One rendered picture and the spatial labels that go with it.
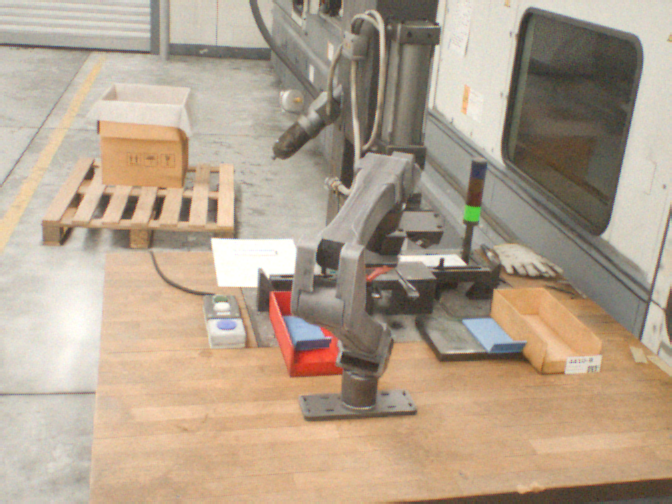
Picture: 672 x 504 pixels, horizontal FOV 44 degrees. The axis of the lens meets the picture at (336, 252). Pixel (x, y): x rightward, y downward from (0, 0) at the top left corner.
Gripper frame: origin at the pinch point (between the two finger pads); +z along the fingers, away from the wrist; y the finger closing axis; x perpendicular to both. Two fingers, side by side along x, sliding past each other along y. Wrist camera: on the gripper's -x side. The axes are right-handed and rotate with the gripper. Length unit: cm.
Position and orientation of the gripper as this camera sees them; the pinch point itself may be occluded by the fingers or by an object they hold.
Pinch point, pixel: (365, 271)
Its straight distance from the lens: 149.5
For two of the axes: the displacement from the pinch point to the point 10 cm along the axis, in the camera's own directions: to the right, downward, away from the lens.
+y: -1.3, -7.9, 6.0
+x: -9.8, 0.0, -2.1
